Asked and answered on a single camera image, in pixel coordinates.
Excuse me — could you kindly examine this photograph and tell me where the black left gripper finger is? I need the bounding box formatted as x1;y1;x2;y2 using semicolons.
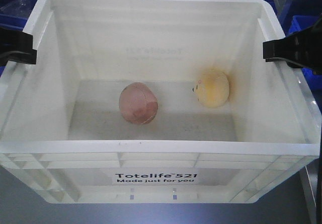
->
1;28;37;66

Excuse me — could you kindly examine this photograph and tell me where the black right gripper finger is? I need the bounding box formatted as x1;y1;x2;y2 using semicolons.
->
263;25;321;68

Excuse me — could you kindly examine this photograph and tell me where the yellow plush ball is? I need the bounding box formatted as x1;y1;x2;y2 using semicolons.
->
192;68;230;108

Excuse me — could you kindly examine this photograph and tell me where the white plastic Totelife tote box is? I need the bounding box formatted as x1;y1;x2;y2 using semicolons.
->
1;0;321;203

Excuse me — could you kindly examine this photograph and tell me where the pink plush ball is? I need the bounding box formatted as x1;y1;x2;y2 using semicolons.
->
119;82;158;125

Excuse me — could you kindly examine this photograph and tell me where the black cable right side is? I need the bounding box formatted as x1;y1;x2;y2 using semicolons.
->
318;133;322;224

